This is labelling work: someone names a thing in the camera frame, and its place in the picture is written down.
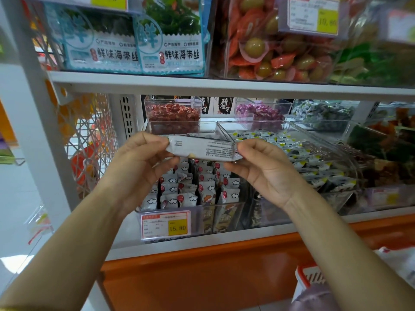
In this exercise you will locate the person's left hand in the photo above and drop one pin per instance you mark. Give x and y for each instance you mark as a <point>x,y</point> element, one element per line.
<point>129,171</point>

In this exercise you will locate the person's right hand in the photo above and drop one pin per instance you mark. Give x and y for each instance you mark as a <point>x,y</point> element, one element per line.
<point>272,174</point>

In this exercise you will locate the person's left thumb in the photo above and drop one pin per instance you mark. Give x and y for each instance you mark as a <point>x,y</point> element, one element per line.
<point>165,168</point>

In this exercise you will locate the person's right thumb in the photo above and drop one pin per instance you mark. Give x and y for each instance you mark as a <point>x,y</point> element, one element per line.
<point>240,170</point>

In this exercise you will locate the white printed snack packet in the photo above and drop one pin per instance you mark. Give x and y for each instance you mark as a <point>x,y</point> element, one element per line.
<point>204,148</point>

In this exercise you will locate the person's left forearm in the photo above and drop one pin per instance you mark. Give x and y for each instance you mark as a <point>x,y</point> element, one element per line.
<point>64,252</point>

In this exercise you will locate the person's right forearm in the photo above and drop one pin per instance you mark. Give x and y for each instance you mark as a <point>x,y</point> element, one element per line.
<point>343,255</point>

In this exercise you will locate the pile of white cartoon packets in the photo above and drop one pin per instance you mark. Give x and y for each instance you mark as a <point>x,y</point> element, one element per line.
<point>201,187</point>

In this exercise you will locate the clear bin with red candies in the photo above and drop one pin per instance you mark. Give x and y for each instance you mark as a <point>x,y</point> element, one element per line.
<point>173,116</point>

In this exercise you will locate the pile of red wrapped candies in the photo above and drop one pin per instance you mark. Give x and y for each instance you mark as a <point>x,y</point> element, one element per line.
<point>173,114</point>

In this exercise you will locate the red yellow price tag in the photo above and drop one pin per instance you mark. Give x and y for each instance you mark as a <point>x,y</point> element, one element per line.
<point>166,225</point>

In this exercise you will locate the clear bin with cartoon packets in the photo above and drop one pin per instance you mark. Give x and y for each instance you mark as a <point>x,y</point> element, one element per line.
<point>194,220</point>

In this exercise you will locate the pile of purple wrapped candies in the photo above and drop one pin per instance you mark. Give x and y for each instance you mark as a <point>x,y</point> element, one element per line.
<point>262,114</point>

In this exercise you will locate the clear bin with purple candies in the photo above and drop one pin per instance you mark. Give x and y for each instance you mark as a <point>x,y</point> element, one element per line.
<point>262,113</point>

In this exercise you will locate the black labelled packet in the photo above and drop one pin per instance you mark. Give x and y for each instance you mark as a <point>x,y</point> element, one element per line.
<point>205,105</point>
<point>224,105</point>

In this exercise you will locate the pile of white yellow packets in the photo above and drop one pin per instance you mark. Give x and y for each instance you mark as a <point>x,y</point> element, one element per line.
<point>317,165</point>

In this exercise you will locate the large clear tilted bin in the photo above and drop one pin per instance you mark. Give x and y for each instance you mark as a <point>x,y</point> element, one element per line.
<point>324,165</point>

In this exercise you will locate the white metal shelf rack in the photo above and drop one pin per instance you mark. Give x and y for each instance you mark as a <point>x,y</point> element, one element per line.
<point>194,85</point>

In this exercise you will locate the clear bin with grey candies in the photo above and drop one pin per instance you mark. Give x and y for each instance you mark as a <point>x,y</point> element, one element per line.
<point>324,114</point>

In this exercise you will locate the pile of grey wrapped candies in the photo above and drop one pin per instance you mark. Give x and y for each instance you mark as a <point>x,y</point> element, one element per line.
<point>324,111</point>

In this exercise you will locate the orange base cabinet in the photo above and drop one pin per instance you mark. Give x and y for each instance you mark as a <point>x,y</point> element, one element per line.
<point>210,275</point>

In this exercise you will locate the pile of orange egg packets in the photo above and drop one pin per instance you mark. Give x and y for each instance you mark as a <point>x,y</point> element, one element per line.
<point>269,58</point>

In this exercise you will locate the clear bin with orange packets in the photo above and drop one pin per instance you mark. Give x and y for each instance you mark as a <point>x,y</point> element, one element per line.
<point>278,55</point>

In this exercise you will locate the red white shopping basket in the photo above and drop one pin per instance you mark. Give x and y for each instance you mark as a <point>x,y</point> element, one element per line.
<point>308,278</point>

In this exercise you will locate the blue white seaweed packet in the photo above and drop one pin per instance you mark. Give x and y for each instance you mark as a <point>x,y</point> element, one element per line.
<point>171,38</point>
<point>97,42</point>

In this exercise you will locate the hanging clear plastic bags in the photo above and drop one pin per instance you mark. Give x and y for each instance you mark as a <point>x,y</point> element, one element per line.
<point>39,223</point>

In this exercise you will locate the pile of dark green snacks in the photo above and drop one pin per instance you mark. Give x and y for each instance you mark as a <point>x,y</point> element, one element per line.
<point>382,152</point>

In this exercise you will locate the clear bin with dark snacks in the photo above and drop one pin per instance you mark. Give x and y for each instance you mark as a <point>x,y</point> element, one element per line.
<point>385,165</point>

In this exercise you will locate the small pale price tag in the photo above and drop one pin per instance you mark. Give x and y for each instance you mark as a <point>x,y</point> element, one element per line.
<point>385,196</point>

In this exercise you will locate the person's mauve clothing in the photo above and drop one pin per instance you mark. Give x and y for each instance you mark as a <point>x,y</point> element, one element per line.
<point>313,299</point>

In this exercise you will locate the clear bin with green packets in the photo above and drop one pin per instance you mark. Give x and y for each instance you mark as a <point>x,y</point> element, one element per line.
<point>373,64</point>

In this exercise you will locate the white yellow price tag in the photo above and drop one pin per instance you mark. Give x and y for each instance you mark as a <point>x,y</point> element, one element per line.
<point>313,16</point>

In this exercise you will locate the white plastic bag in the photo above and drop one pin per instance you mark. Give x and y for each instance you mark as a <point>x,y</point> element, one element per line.
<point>400,263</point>

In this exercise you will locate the blurred white price tag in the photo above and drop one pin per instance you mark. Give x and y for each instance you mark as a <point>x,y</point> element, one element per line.
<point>401,26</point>

